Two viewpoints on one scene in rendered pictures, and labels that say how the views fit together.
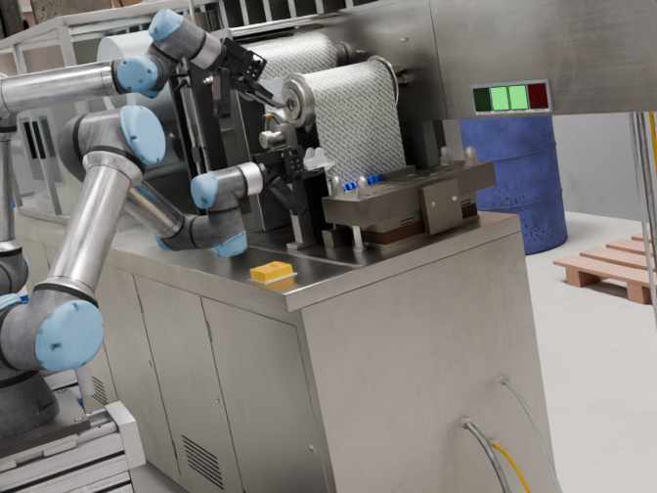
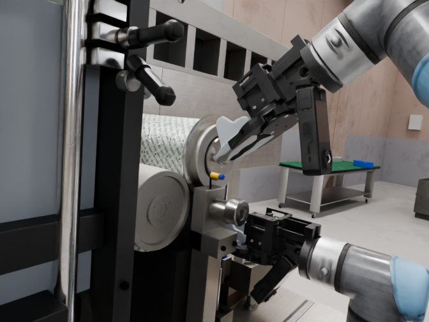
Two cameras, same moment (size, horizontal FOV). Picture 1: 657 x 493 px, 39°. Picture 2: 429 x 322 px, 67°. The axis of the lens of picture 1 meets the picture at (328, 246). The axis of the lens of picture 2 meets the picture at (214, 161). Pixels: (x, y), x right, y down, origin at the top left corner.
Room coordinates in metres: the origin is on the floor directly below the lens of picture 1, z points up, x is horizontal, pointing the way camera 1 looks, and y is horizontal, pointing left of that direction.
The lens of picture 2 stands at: (2.50, 0.53, 1.31)
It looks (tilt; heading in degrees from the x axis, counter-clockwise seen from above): 7 degrees down; 248
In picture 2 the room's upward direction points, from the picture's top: 5 degrees clockwise
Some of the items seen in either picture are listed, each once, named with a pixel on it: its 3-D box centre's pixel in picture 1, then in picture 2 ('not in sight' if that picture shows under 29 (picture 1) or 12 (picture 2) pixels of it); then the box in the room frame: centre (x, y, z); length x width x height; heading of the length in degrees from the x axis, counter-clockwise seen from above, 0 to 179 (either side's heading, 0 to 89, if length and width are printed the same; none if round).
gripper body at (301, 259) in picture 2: (278, 168); (281, 241); (2.18, 0.08, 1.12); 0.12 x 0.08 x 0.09; 120
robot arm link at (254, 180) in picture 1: (247, 179); (327, 262); (2.14, 0.15, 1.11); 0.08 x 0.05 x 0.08; 30
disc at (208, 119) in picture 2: (298, 103); (212, 156); (2.29, 0.01, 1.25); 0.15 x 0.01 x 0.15; 30
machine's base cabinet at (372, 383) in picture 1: (218, 345); not in sight; (3.13, 0.44, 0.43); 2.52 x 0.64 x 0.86; 30
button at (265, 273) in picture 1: (271, 271); not in sight; (2.03, 0.13, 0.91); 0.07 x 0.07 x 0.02; 30
